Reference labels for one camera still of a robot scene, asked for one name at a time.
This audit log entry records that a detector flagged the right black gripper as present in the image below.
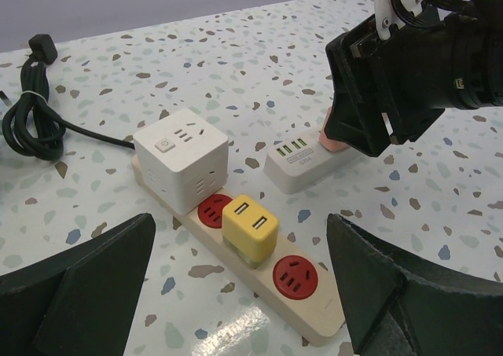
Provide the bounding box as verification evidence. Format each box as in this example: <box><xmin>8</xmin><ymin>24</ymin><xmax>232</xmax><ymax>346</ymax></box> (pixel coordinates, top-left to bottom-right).
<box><xmin>324</xmin><ymin>16</ymin><xmax>444</xmax><ymax>156</ymax></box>

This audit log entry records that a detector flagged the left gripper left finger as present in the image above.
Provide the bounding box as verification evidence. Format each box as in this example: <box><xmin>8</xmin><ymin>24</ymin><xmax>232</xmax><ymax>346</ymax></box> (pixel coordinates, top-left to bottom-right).
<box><xmin>1</xmin><ymin>213</ymin><xmax>156</xmax><ymax>355</ymax></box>

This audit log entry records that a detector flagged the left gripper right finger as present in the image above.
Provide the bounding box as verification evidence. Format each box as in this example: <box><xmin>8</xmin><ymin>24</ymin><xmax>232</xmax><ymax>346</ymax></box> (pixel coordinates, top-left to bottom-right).
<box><xmin>326</xmin><ymin>214</ymin><xmax>502</xmax><ymax>355</ymax></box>

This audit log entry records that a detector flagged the pink USB charger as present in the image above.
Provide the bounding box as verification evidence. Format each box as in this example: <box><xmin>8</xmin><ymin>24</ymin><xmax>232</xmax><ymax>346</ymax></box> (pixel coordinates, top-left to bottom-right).
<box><xmin>318</xmin><ymin>107</ymin><xmax>349</xmax><ymax>152</ymax></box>

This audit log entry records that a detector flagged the wooden red-socket power strip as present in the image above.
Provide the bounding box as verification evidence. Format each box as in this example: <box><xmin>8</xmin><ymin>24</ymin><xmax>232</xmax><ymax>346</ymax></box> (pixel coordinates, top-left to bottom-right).
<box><xmin>130</xmin><ymin>155</ymin><xmax>347</xmax><ymax>348</ymax></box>

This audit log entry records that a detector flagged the yellow USB charger cube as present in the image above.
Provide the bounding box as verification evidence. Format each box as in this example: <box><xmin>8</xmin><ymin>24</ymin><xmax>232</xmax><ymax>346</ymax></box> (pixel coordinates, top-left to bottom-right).
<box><xmin>222</xmin><ymin>194</ymin><xmax>279</xmax><ymax>269</ymax></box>

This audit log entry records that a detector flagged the white cube socket adapter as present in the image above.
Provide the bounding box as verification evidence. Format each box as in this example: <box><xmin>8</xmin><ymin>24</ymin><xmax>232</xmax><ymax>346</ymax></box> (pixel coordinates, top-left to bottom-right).
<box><xmin>133</xmin><ymin>109</ymin><xmax>229</xmax><ymax>215</ymax></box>

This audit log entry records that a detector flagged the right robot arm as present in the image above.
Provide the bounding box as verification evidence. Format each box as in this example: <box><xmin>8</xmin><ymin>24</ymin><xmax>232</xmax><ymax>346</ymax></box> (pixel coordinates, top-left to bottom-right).
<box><xmin>319</xmin><ymin>0</ymin><xmax>502</xmax><ymax>157</ymax></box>

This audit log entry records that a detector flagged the white USB power strip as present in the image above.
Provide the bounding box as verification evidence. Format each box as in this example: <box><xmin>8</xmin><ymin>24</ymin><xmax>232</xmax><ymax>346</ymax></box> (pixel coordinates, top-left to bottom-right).
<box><xmin>264</xmin><ymin>130</ymin><xmax>362</xmax><ymax>194</ymax></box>

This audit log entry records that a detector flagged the black power cord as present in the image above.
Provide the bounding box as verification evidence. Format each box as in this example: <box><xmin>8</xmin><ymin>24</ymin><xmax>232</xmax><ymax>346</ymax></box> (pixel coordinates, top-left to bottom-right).
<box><xmin>2</xmin><ymin>33</ymin><xmax>137</xmax><ymax>161</ymax></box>

